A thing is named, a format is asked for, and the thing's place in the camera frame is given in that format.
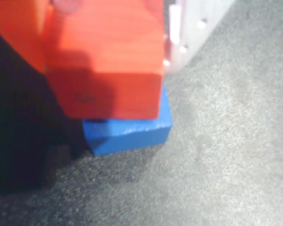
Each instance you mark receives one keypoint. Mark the red cube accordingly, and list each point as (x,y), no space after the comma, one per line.
(113,70)

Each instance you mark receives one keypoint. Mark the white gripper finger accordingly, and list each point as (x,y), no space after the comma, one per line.
(193,26)

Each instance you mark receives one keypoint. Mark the blue cube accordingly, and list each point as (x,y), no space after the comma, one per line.
(132,137)

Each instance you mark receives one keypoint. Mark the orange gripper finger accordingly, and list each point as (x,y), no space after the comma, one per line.
(16,28)

